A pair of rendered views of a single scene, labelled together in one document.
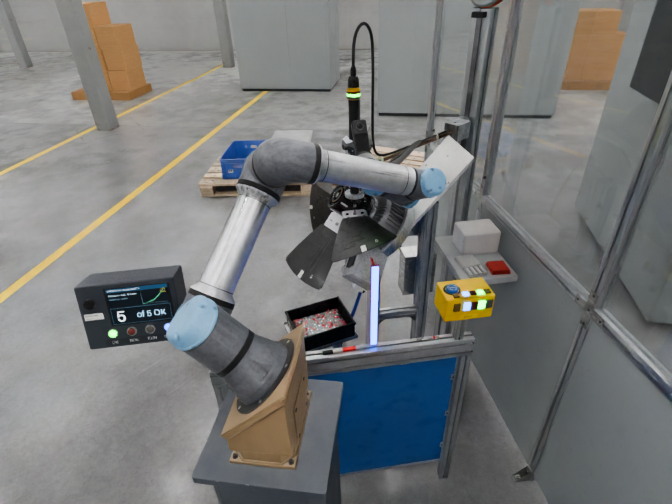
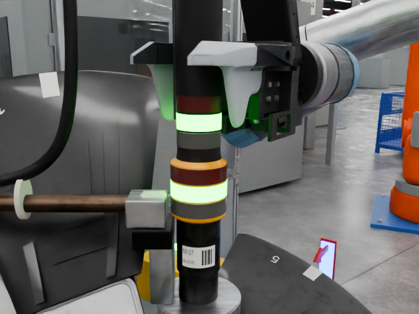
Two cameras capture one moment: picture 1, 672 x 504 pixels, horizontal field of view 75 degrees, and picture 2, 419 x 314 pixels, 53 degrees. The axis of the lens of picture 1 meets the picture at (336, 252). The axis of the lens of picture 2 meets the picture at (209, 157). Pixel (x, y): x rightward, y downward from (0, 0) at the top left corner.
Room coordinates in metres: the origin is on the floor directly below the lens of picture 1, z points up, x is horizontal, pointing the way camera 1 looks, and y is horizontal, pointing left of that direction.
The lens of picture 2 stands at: (1.65, 0.13, 1.46)
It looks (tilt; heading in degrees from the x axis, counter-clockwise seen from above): 13 degrees down; 220
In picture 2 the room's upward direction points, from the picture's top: straight up
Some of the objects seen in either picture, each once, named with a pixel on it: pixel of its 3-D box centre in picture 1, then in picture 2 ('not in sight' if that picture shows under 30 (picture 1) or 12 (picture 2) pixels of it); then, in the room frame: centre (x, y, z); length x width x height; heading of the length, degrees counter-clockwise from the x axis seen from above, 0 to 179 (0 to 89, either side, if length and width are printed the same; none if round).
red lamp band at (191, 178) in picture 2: not in sight; (198, 170); (1.42, -0.07, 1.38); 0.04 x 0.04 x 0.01
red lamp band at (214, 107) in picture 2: not in sight; (199, 102); (1.42, -0.07, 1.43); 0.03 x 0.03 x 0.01
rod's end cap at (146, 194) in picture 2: not in sight; (153, 203); (1.44, -0.10, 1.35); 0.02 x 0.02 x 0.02; 42
